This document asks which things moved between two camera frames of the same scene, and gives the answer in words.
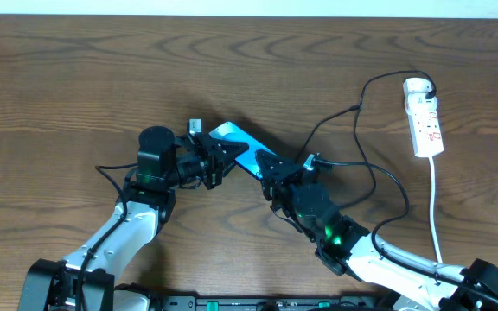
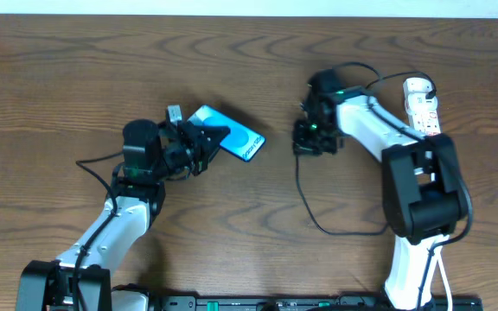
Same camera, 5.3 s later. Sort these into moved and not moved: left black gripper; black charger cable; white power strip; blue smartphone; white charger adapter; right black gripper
Moved: blue smartphone; right black gripper; left black gripper; black charger cable
Not moved: white power strip; white charger adapter
